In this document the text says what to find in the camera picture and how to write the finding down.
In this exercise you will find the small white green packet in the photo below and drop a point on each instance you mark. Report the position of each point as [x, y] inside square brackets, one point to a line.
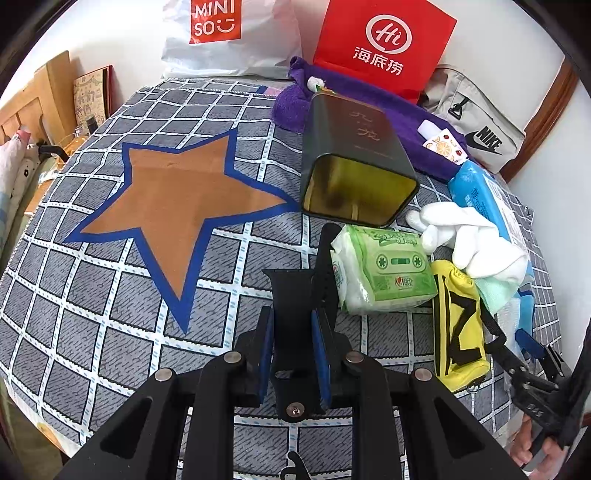
[316, 83]

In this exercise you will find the white plastic shopping bag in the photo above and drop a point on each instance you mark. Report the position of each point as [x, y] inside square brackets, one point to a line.
[254, 50]

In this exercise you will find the yellow pouch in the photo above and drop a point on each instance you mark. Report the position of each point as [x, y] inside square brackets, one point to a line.
[455, 360]

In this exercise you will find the wooden door frame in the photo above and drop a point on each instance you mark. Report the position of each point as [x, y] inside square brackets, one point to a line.
[554, 106]

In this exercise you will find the checked blanket with stars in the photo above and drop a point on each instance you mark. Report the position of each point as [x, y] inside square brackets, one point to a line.
[92, 300]

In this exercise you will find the white plush toy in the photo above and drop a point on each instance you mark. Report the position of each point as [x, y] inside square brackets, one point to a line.
[18, 170]

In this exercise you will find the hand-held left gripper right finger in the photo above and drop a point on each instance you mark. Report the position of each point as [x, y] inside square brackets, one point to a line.
[321, 364]

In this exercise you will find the wooden headboard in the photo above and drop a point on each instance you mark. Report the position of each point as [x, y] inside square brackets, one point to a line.
[51, 87]

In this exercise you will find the red paper bag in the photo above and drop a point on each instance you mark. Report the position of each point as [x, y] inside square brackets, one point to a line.
[415, 37]

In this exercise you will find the grey waist bag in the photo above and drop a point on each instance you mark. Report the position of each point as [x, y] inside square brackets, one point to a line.
[443, 90]

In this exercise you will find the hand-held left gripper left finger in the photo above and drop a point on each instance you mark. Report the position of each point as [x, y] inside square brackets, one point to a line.
[264, 355]

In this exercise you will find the light green cloth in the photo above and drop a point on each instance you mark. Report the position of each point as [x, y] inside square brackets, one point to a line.
[496, 290]

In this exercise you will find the dark tin box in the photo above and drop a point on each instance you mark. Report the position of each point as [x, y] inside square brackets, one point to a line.
[351, 134]

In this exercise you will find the green wet wipes pack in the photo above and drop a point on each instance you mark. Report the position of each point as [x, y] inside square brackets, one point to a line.
[388, 272]

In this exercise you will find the blue tissue pack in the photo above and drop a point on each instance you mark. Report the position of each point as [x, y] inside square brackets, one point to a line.
[480, 194]

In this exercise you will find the fruit print packet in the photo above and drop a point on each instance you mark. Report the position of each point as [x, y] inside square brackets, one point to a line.
[445, 145]

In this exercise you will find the purple cloth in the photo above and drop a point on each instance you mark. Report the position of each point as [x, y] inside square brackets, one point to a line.
[291, 106]

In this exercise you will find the glass cup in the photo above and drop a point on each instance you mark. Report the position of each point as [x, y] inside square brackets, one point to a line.
[74, 143]

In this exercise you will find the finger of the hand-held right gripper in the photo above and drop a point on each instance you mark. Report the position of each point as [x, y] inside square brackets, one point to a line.
[528, 340]
[510, 360]

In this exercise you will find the brown illustrated book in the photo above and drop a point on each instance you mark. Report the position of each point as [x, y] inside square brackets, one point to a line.
[92, 97]

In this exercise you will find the person's right hand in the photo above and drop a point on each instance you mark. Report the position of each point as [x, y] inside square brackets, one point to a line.
[526, 445]

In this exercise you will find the white glove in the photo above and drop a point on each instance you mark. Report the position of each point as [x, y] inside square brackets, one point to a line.
[475, 240]

